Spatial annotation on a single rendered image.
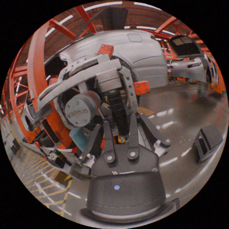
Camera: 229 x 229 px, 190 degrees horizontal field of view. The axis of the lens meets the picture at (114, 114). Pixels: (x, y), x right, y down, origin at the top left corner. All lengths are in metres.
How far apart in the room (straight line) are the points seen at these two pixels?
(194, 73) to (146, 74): 1.90
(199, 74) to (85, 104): 2.61
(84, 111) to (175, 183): 1.05
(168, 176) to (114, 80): 0.99
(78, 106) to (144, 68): 0.83
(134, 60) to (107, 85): 0.78
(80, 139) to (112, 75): 0.38
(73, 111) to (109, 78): 0.21
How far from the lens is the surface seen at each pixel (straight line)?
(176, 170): 1.03
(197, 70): 2.57
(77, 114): 0.31
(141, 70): 0.92
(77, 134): 0.43
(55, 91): 0.29
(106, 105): 0.53
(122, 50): 0.95
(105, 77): 0.17
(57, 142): 0.41
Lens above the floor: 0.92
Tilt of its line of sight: 24 degrees down
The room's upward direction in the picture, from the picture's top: 18 degrees counter-clockwise
